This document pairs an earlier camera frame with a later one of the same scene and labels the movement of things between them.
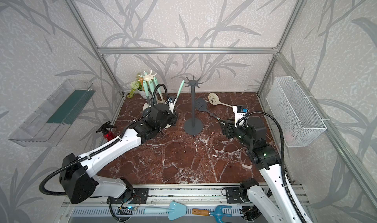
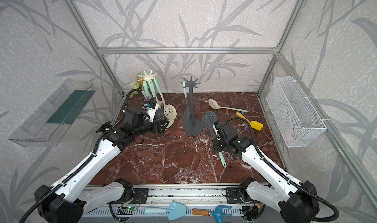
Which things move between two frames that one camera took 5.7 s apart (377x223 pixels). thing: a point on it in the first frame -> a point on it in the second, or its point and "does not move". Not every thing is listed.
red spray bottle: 108,135 does not move
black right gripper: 228,128 -> 215,147
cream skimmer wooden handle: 141,79 does not move
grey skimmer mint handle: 145,86 does not move
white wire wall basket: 301,122 does not move
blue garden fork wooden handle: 216,213 does not move
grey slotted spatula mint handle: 180,89 -> 186,116
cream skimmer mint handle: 214,99 -> 214,105
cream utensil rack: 147,77 does not move
